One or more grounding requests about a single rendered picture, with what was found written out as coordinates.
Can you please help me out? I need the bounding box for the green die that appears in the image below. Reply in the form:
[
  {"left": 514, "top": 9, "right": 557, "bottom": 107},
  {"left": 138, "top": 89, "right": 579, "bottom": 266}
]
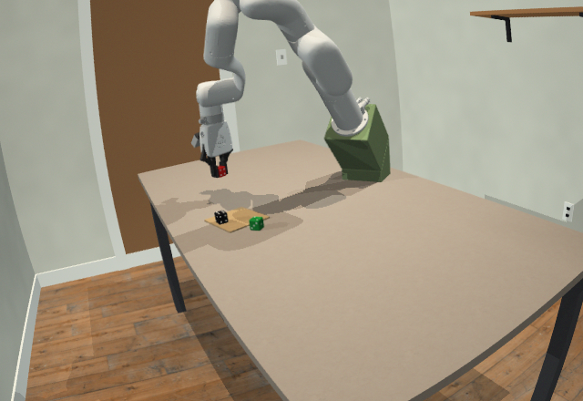
[{"left": 249, "top": 216, "right": 264, "bottom": 231}]

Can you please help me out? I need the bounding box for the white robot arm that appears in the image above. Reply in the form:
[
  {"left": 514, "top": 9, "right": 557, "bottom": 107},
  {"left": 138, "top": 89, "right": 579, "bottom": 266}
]
[{"left": 196, "top": 0, "right": 371, "bottom": 137}]

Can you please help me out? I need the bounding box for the tan flat mat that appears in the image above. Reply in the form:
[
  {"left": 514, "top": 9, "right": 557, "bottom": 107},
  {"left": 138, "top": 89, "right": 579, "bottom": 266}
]
[{"left": 204, "top": 207, "right": 270, "bottom": 233}]

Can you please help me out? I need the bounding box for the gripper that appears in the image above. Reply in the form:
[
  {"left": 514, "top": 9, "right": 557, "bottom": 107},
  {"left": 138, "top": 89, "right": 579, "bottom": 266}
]
[{"left": 199, "top": 121, "right": 233, "bottom": 178}]

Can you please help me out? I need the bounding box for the black die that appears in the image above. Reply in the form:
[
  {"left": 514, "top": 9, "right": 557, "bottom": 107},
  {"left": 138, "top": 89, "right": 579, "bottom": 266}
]
[{"left": 214, "top": 211, "right": 228, "bottom": 224}]

